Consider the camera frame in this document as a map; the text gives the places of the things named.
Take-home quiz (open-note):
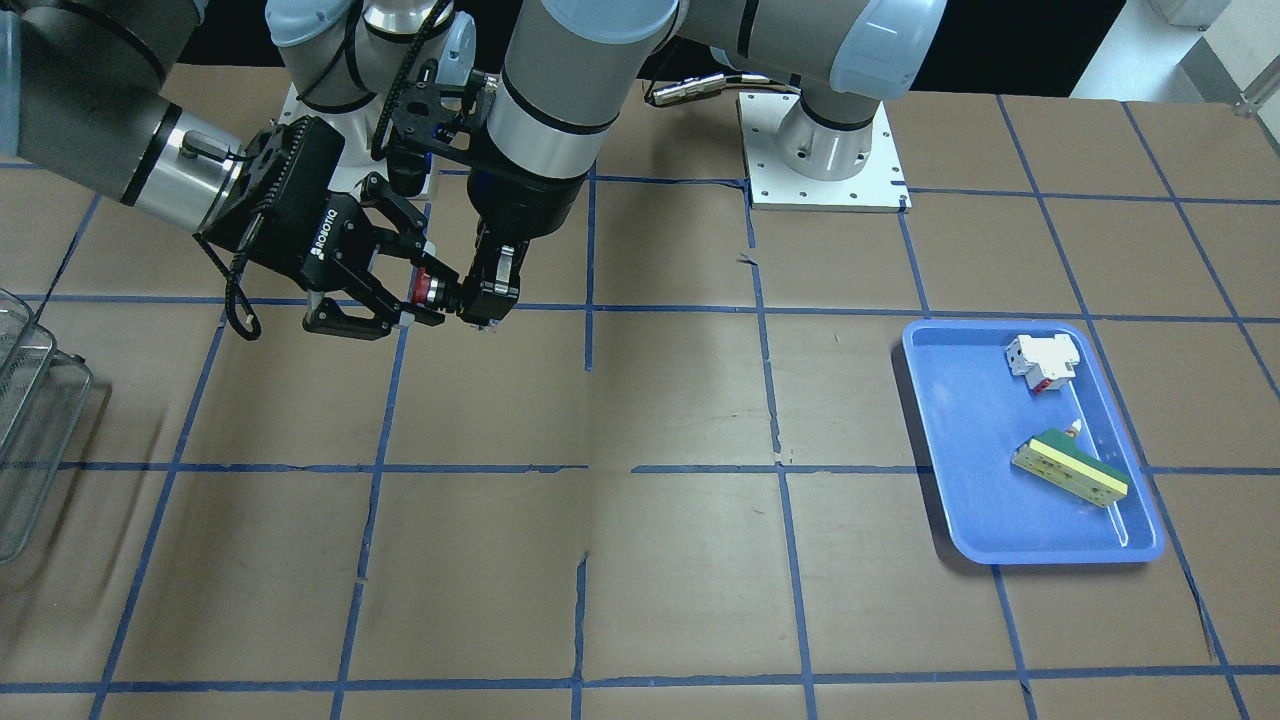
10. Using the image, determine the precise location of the silver cable connector plug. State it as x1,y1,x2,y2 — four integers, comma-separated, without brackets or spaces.
644,73,728,108

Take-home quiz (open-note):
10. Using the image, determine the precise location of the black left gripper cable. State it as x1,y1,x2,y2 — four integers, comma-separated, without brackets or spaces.
370,0,456,161

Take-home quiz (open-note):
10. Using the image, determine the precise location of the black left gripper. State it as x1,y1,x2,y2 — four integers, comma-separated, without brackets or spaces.
462,167,588,325

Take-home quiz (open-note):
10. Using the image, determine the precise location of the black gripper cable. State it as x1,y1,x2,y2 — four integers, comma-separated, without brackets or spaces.
370,0,456,161
200,200,276,342

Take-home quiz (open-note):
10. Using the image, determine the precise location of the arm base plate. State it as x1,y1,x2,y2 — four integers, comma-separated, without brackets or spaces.
265,0,477,196
737,92,913,213

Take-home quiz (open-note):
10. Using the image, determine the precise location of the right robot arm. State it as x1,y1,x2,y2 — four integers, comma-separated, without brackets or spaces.
3,1,471,340

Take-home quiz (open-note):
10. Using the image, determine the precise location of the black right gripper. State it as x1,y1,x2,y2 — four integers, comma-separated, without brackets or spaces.
195,115,461,342

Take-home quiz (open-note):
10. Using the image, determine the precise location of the blue plastic tray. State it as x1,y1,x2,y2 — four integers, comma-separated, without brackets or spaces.
902,319,1166,565

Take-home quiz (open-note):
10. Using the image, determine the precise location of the green yellow terminal block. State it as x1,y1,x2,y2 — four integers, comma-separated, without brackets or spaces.
1011,429,1132,507

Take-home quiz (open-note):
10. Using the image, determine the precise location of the red emergency stop button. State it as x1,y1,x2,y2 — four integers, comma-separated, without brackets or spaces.
412,268,493,319

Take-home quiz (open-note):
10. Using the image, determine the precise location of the white circuit breaker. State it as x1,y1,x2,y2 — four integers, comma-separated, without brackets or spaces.
1004,333,1082,395

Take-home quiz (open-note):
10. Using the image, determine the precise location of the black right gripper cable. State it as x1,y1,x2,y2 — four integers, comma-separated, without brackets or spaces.
200,200,276,342

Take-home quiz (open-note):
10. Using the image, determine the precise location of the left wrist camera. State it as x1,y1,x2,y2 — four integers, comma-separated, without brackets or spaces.
380,59,497,197

